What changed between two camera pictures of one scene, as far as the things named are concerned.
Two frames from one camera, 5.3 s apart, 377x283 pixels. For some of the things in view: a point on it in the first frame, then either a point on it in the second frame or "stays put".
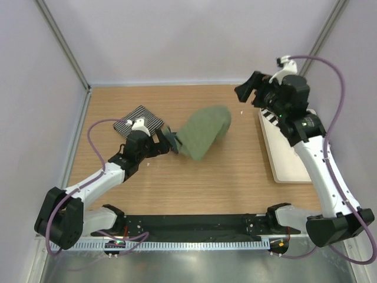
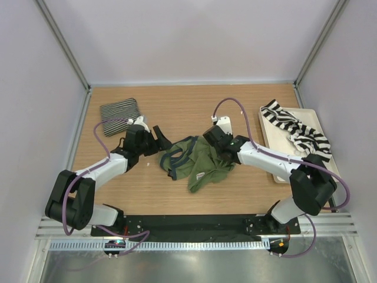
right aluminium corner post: [331, 21] stays put
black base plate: [198, 225] stays put
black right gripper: [244, 90] to [231, 136]
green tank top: [197, 137] to [195, 160]
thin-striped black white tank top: [152, 121] to [126, 109]
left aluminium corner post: [68, 53] stays put
